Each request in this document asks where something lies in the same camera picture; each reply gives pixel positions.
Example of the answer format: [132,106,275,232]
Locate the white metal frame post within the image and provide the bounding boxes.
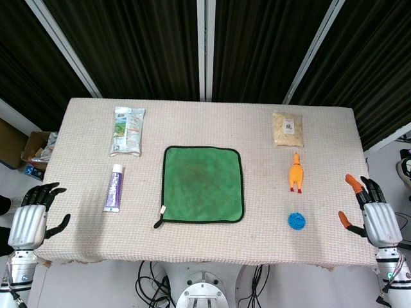
[282,0,346,104]
[25,0,103,99]
[196,0,215,102]

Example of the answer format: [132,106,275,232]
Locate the purple toothpaste tube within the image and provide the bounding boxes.
[102,164,126,213]

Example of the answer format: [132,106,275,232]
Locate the brown cardboard panel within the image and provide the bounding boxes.
[0,117,29,169]

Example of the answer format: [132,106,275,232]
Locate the orange rubber chicken toy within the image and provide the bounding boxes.
[288,153,304,193]

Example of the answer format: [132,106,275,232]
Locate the black corrugated curtain panel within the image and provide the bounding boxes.
[211,0,335,104]
[43,0,200,101]
[290,0,411,151]
[0,0,92,131]

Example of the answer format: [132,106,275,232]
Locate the white robot torso base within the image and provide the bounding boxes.
[160,260,258,308]

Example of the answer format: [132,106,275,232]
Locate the green microfibre cloth black trim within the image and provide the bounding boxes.
[153,146,245,230]

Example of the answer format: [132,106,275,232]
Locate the white black shoe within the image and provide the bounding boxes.
[395,158,411,186]

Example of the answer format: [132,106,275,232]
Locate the blue round silicone brush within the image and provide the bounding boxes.
[286,212,307,231]

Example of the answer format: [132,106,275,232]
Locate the open cardboard box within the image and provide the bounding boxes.
[21,130,58,171]

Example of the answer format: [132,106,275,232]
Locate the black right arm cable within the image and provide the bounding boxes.
[376,288,392,307]

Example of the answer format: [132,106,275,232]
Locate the beige waffle tablecloth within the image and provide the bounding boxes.
[33,98,388,269]

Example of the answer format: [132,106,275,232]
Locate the clear bag of beige flakes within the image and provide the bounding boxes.
[272,111,304,148]

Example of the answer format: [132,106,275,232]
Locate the right silver robot hand orange fingertips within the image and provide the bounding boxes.
[337,173,403,248]

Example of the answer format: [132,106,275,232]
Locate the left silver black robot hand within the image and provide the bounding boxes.
[6,182,71,250]

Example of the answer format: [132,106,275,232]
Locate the black floor cable bundle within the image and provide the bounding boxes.
[239,264,274,308]
[137,260,176,308]
[393,210,411,253]

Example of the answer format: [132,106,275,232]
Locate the white green snack bag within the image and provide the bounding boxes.
[109,106,146,157]

